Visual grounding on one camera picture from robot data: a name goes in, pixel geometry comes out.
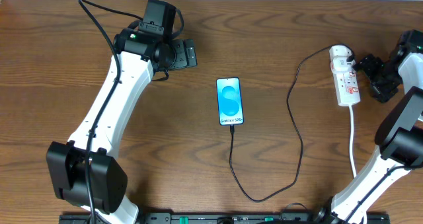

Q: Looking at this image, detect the blue Galaxy smartphone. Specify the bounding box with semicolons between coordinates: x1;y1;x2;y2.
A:
216;77;244;126

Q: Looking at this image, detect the black USB charging cable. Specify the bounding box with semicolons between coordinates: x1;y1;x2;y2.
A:
228;42;356;204

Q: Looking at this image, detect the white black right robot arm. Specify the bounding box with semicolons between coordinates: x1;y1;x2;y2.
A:
320;30;422;223

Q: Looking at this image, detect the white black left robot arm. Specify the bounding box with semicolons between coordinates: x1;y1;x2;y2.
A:
46;0;197;223

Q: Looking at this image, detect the white power strip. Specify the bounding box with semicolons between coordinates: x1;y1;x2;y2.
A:
329;45;360;107

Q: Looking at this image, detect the white power strip cord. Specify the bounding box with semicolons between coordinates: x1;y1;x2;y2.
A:
348;105;360;178

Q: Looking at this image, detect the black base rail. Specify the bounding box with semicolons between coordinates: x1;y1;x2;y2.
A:
58;211;391;224

